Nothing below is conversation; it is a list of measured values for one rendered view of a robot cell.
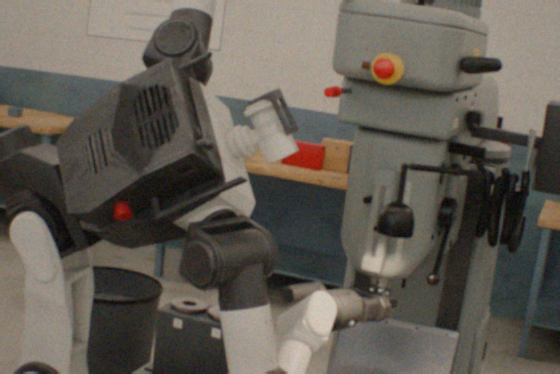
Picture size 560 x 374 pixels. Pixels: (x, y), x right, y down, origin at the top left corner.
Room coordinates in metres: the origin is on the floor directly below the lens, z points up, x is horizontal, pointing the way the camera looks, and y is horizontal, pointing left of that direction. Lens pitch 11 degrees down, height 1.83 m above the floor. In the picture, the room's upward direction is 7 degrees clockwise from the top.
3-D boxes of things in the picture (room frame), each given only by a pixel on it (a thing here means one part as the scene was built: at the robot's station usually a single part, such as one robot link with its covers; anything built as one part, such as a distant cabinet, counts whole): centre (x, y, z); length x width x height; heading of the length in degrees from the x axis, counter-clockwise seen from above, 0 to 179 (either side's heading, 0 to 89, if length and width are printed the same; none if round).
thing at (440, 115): (1.96, -0.26, 1.68); 0.34 x 0.24 x 0.10; 161
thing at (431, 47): (1.93, -0.25, 1.81); 0.47 x 0.26 x 0.16; 161
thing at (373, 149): (1.92, -0.25, 1.47); 0.21 x 0.19 x 0.32; 71
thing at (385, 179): (1.81, -0.21, 1.45); 0.04 x 0.04 x 0.21; 71
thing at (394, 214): (1.70, -0.23, 1.48); 0.07 x 0.07 x 0.06
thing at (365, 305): (1.85, -0.19, 1.24); 0.13 x 0.12 x 0.10; 46
